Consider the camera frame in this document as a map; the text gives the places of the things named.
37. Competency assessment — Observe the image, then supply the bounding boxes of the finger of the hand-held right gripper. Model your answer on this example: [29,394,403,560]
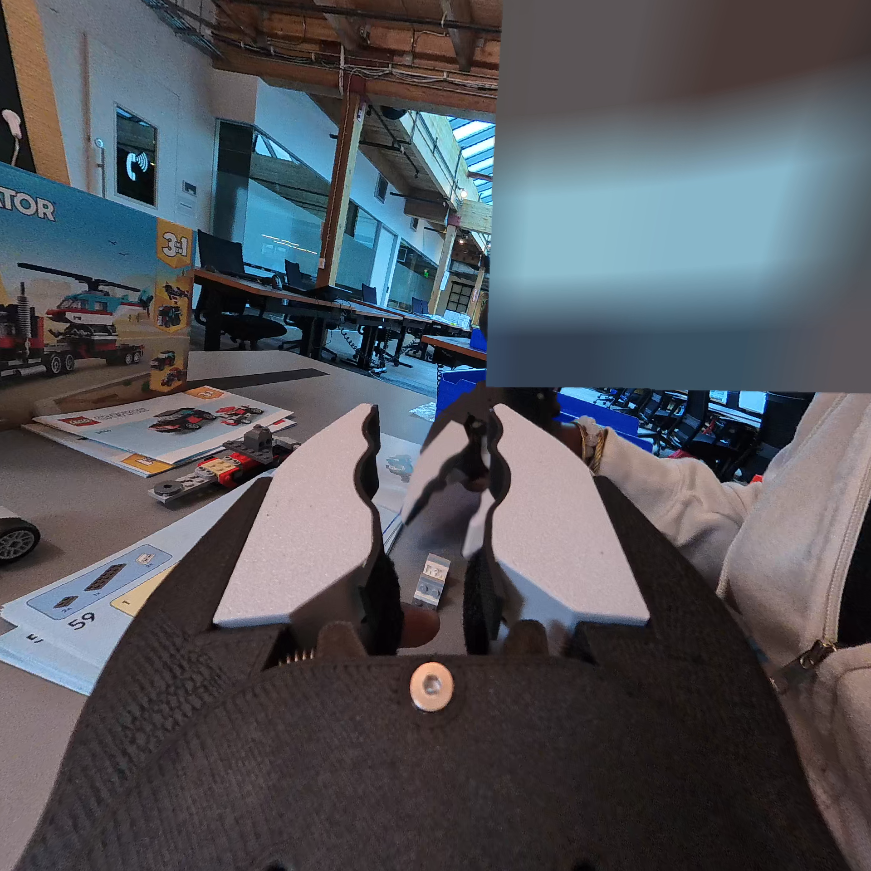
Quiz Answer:
[402,411,490,526]
[462,489,497,557]

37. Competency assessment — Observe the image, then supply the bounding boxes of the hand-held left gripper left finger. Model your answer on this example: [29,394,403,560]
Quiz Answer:
[213,403,404,655]

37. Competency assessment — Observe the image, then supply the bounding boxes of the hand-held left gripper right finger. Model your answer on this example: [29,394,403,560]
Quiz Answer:
[463,403,650,655]

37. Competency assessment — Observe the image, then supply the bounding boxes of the small grey lego plate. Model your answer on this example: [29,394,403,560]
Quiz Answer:
[413,552,451,607]

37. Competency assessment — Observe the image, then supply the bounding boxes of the red grey lego model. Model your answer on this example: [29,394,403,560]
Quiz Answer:
[149,423,302,506]

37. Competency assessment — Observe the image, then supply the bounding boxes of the person's right forearm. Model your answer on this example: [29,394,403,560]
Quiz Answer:
[591,425,763,593]

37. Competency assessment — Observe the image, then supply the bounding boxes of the red black lego truck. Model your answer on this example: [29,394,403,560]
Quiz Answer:
[0,507,42,566]

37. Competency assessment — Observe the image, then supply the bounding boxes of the lego box with truck picture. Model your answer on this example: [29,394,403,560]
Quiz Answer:
[0,159,195,426]

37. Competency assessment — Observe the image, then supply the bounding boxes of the person's right hand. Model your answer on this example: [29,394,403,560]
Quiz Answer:
[541,401,588,466]

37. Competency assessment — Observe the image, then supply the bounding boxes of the orange-topped desk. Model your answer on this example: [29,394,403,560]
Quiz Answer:
[421,333,489,371]

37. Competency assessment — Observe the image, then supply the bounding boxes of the closed instruction booklet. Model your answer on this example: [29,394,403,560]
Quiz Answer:
[32,386,295,466]

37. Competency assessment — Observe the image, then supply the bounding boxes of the black office chair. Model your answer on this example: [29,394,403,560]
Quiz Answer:
[194,230,289,351]

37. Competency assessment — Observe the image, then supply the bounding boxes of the long office desk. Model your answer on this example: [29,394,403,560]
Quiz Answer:
[192,267,382,361]

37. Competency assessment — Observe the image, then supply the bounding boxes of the open instruction booklet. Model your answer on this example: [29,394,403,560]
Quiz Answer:
[0,431,423,694]

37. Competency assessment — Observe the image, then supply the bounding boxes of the person's black top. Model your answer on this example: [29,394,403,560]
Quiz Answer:
[836,504,871,647]

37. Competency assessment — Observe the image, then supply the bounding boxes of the black phone icon sign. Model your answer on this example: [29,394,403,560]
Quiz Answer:
[114,104,159,207]

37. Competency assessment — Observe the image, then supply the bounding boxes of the gold bead bracelets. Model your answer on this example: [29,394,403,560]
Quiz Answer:
[575,416,608,474]

